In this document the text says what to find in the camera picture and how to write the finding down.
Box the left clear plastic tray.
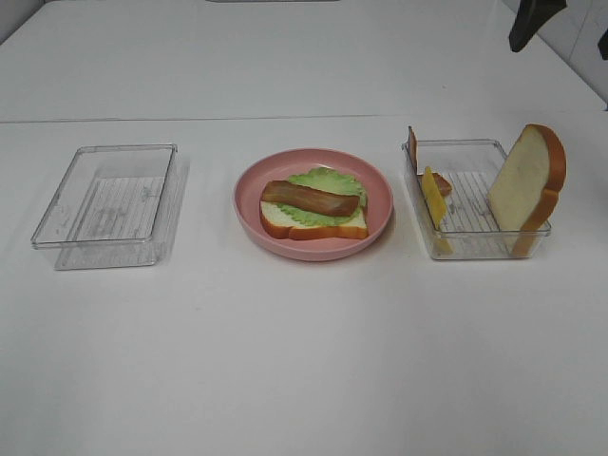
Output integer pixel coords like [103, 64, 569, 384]
[30, 144, 187, 271]

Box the toast bread slice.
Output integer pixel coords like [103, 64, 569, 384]
[259, 201, 369, 240]
[488, 123, 566, 257]

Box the pink round plate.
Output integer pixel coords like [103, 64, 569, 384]
[233, 147, 395, 262]

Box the clear plastic tray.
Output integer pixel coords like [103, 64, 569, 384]
[402, 139, 552, 260]
[30, 144, 187, 271]

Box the brown bacon strip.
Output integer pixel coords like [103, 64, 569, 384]
[260, 180, 360, 217]

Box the red ham bacon slice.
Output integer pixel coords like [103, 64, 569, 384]
[408, 125, 452, 197]

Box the yellow cheese slice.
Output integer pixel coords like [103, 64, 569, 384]
[421, 166, 452, 256]

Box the right clear plastic tray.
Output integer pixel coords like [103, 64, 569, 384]
[402, 139, 552, 260]

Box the green lettuce leaf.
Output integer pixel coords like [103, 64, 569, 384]
[285, 167, 368, 214]

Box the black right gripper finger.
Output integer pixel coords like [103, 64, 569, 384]
[598, 29, 608, 61]
[508, 0, 567, 52]

